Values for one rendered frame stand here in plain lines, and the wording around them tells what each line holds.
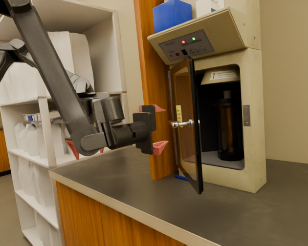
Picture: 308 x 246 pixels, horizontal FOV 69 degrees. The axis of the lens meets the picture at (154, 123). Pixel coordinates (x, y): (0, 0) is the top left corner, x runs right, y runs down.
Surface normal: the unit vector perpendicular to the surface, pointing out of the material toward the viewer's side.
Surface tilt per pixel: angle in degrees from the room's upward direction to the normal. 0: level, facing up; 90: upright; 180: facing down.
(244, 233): 0
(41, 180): 84
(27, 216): 90
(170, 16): 90
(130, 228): 90
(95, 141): 77
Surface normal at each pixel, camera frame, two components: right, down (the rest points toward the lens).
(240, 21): 0.70, 0.01
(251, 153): -0.70, 0.15
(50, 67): 0.25, -0.12
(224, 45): -0.43, 0.80
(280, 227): -0.10, -0.99
